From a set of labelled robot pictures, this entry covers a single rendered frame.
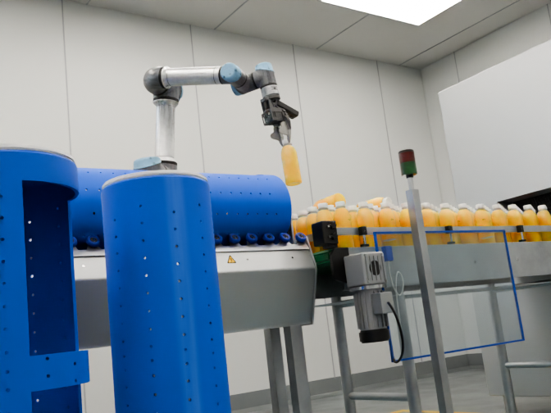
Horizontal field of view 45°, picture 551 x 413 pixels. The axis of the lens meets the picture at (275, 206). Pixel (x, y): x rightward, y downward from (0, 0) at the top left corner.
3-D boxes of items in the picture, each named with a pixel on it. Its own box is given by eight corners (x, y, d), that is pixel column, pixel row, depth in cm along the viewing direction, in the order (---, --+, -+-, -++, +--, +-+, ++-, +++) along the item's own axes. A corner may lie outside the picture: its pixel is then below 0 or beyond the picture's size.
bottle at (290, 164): (291, 182, 271) (284, 139, 275) (282, 187, 276) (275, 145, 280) (306, 182, 275) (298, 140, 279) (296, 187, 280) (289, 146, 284)
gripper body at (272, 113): (263, 127, 280) (257, 101, 282) (280, 127, 285) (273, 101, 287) (274, 120, 274) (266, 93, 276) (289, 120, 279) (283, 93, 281)
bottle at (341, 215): (334, 251, 263) (328, 206, 266) (344, 251, 268) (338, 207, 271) (348, 248, 258) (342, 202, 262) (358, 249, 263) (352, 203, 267)
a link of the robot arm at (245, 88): (225, 74, 282) (248, 65, 279) (235, 83, 292) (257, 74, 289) (228, 92, 280) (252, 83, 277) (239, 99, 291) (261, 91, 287)
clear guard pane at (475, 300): (393, 360, 249) (375, 233, 258) (521, 338, 293) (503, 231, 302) (393, 360, 249) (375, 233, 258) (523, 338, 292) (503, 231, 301)
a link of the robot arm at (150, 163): (129, 188, 276) (126, 156, 279) (145, 192, 289) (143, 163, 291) (153, 183, 272) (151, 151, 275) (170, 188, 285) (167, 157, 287)
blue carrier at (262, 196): (41, 257, 227) (38, 176, 231) (257, 250, 275) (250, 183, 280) (66, 244, 203) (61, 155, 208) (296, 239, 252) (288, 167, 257)
